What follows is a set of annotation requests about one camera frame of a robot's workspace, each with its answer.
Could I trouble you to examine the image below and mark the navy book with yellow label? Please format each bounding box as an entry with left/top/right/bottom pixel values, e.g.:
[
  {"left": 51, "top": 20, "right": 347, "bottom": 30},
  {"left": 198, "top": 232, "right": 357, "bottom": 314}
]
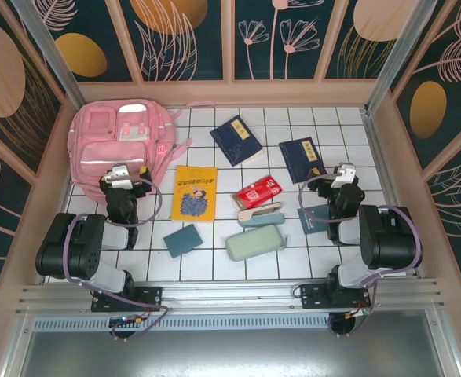
[
  {"left": 278, "top": 137, "right": 329, "bottom": 185},
  {"left": 209, "top": 115, "right": 265, "bottom": 168}
]

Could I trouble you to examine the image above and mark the pink school backpack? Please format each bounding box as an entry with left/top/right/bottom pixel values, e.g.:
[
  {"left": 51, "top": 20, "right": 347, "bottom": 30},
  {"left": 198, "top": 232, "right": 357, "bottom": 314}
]
[{"left": 68, "top": 98, "right": 218, "bottom": 204}]

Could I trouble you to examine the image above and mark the teal passport booklet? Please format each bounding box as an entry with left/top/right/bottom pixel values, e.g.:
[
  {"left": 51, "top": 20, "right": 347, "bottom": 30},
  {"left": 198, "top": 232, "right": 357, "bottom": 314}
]
[{"left": 296, "top": 203, "right": 333, "bottom": 236}]

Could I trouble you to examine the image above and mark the yellow paperback book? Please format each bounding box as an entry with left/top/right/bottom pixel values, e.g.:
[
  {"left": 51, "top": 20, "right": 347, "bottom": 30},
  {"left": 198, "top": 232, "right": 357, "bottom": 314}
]
[{"left": 170, "top": 165, "right": 219, "bottom": 224}]

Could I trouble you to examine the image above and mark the beige and blue stapler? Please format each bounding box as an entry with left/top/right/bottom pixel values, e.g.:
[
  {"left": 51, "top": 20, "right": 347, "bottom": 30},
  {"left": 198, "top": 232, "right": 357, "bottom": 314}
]
[{"left": 236, "top": 201, "right": 286, "bottom": 229}]

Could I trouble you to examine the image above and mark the small teal notebook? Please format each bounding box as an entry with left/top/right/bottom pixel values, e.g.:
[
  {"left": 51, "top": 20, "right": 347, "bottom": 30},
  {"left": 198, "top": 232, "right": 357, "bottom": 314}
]
[{"left": 163, "top": 224, "right": 203, "bottom": 259}]

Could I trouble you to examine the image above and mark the pale green pencil case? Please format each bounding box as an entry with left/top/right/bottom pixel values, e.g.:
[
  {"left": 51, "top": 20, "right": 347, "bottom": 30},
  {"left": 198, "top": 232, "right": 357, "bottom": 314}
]
[{"left": 225, "top": 222, "right": 289, "bottom": 262}]

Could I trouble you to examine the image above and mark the grey metal sheet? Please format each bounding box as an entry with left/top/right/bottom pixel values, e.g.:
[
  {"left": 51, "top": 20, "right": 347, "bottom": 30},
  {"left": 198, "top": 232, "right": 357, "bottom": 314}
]
[{"left": 2, "top": 329, "right": 461, "bottom": 377}]

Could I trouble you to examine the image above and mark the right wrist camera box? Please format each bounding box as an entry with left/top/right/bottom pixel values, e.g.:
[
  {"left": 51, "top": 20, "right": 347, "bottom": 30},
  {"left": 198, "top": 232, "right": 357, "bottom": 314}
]
[{"left": 330, "top": 162, "right": 357, "bottom": 190}]

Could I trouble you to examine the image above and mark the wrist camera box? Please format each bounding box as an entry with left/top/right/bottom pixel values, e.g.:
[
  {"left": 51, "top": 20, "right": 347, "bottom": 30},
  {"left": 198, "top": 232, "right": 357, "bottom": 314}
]
[
  {"left": 104, "top": 164, "right": 131, "bottom": 189},
  {"left": 330, "top": 162, "right": 357, "bottom": 190}
]

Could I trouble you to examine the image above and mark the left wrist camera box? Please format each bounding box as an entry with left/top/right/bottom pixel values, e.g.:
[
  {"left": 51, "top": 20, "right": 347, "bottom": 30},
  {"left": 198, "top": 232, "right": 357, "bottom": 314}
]
[{"left": 104, "top": 164, "right": 131, "bottom": 189}]

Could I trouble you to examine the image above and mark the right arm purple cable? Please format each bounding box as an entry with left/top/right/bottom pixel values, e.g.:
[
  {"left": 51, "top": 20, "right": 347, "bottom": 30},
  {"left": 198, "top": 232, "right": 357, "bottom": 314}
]
[{"left": 298, "top": 174, "right": 423, "bottom": 339}]

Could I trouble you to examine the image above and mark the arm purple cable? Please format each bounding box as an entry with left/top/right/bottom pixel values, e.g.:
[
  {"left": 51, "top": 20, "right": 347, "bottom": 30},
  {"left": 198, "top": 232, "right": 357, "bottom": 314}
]
[
  {"left": 298, "top": 174, "right": 423, "bottom": 339},
  {"left": 63, "top": 178, "right": 171, "bottom": 343}
]

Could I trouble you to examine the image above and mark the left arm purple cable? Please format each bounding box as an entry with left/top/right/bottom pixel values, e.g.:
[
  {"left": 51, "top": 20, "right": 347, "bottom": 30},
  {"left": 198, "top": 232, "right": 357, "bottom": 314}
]
[{"left": 63, "top": 178, "right": 171, "bottom": 343}]

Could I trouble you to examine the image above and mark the aluminium side rail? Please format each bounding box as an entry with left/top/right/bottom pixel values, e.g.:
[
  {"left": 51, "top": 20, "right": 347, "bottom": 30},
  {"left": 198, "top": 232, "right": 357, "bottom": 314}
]
[{"left": 360, "top": 109, "right": 426, "bottom": 280}]

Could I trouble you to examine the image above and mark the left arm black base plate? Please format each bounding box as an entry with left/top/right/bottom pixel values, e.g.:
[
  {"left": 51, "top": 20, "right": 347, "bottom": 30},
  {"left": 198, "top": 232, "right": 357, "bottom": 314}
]
[{"left": 91, "top": 285, "right": 164, "bottom": 313}]

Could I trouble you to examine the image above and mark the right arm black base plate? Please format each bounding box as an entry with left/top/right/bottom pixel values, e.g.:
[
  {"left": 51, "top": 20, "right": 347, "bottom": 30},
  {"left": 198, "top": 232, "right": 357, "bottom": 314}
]
[{"left": 299, "top": 283, "right": 372, "bottom": 312}]

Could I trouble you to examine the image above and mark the aluminium corner post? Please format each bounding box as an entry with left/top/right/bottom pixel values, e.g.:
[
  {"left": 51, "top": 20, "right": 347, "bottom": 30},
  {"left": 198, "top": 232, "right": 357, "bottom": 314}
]
[
  {"left": 364, "top": 0, "right": 438, "bottom": 115},
  {"left": 9, "top": 0, "right": 93, "bottom": 121}
]

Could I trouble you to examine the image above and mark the aluminium frame rail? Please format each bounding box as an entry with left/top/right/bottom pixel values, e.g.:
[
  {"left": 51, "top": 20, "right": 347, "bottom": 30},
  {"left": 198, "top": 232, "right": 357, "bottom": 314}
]
[{"left": 16, "top": 277, "right": 447, "bottom": 316}]

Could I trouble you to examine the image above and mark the slotted grey cable duct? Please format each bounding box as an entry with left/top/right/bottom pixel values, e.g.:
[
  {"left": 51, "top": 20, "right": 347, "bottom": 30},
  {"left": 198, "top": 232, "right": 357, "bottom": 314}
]
[{"left": 31, "top": 316, "right": 335, "bottom": 333}]

